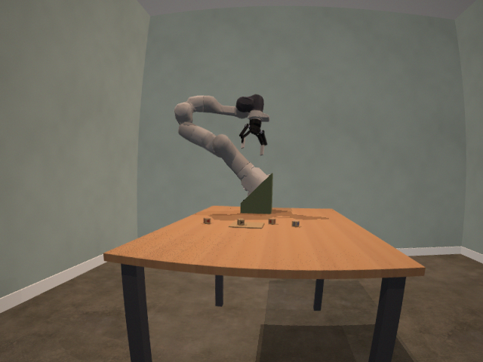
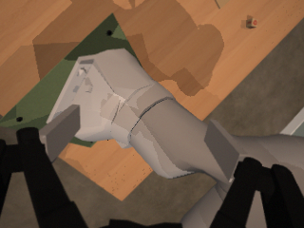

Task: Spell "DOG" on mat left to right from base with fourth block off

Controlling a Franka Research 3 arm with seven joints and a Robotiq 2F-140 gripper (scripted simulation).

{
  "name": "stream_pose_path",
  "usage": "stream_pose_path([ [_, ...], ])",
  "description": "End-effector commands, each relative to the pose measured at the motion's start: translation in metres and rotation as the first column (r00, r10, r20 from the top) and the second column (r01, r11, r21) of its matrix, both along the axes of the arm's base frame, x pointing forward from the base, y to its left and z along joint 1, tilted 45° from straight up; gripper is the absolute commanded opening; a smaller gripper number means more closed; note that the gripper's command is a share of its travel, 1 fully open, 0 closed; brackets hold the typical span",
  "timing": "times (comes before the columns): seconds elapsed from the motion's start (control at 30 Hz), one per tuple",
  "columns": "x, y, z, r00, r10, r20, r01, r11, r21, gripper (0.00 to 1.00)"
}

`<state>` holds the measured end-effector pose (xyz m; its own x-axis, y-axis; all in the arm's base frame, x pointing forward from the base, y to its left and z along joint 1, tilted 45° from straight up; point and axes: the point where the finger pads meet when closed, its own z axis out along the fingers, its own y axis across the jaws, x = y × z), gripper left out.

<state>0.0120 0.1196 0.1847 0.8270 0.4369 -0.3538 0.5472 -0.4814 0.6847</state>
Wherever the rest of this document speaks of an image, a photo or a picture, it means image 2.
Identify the tan flat mat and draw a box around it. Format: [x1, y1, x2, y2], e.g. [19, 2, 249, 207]
[215, 0, 230, 9]

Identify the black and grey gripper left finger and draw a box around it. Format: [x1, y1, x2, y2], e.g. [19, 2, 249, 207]
[0, 104, 88, 228]

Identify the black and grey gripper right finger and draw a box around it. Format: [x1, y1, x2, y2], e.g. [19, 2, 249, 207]
[204, 120, 304, 228]

